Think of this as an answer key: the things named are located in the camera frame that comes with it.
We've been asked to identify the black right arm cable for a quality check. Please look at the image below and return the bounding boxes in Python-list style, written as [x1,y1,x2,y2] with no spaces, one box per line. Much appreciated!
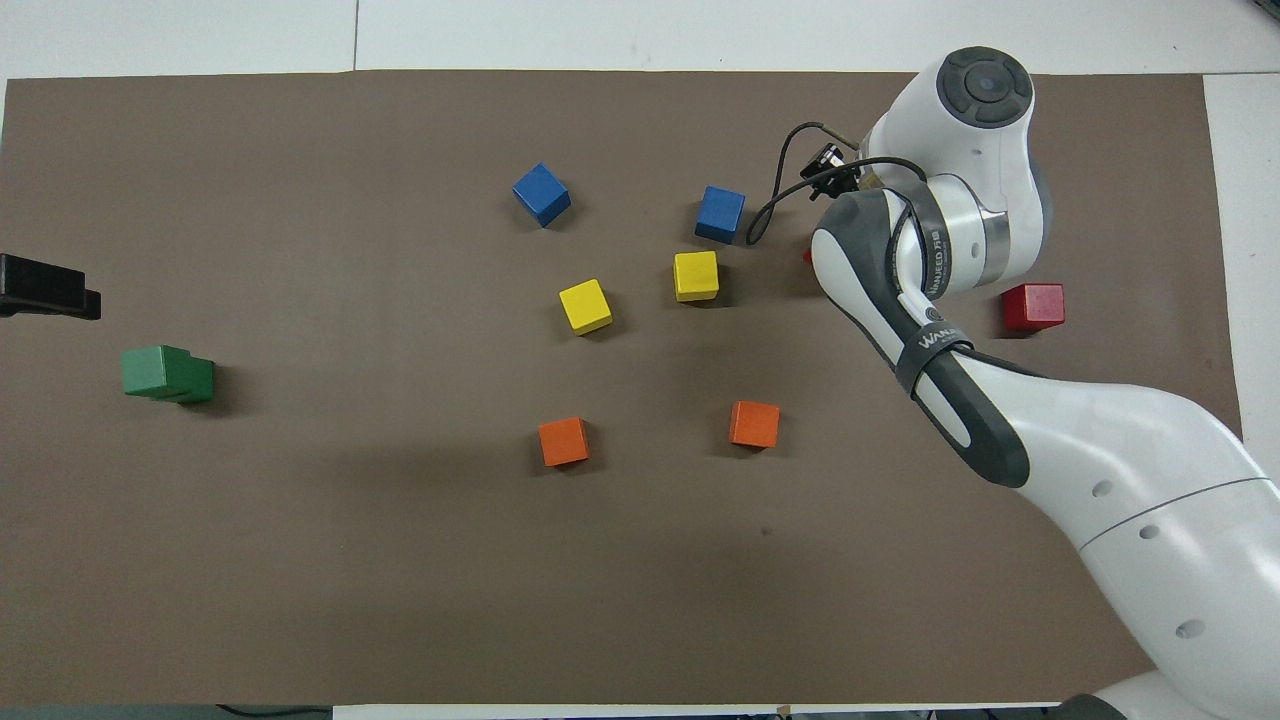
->
[745,121,931,247]

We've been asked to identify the yellow wooden block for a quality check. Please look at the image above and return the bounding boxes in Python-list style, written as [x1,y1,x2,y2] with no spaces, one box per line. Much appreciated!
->
[673,250,721,303]
[558,278,614,336]

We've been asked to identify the green wooden block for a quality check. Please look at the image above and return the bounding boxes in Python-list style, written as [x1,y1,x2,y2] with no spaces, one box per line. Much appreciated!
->
[120,345,191,399]
[165,357,216,406]

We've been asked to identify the brown table mat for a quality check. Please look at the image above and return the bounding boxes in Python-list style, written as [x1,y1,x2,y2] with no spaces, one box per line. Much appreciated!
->
[0,68,1271,706]

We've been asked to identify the blue wooden block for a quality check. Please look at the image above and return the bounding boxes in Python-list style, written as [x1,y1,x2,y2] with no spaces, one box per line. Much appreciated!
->
[512,162,572,229]
[694,185,747,245]

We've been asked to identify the orange wooden block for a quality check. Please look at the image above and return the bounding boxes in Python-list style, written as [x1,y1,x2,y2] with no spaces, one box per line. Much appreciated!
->
[729,400,781,449]
[538,416,590,468]

